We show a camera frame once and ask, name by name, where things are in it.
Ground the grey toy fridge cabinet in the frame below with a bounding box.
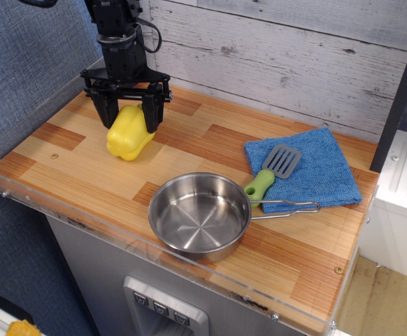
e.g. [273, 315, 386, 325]
[45, 213, 306, 336]

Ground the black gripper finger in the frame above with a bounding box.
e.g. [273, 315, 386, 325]
[142, 94, 164, 134]
[90, 90, 119, 129]

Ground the grey spatula with green handle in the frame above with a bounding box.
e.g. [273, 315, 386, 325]
[244, 144, 302, 202]

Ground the yellow toy capsicum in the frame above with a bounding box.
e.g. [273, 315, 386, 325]
[106, 105, 155, 161]

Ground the dark grey right post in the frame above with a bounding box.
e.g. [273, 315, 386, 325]
[369, 63, 407, 173]

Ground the white toy sink unit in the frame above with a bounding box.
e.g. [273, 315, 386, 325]
[359, 130, 407, 276]

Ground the clear acrylic table guard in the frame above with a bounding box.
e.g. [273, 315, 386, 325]
[0, 51, 378, 335]

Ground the silver steel pan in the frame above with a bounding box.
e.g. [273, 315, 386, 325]
[148, 171, 321, 264]

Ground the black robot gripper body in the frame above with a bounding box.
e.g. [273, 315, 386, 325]
[80, 24, 172, 104]

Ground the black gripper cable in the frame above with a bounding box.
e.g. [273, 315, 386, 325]
[135, 19, 164, 55]

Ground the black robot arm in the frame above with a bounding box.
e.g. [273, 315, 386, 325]
[80, 1, 172, 134]

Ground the blue folded cloth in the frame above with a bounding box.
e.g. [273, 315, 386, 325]
[244, 127, 362, 214]

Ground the silver dispenser button panel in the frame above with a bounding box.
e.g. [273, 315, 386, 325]
[123, 276, 210, 335]

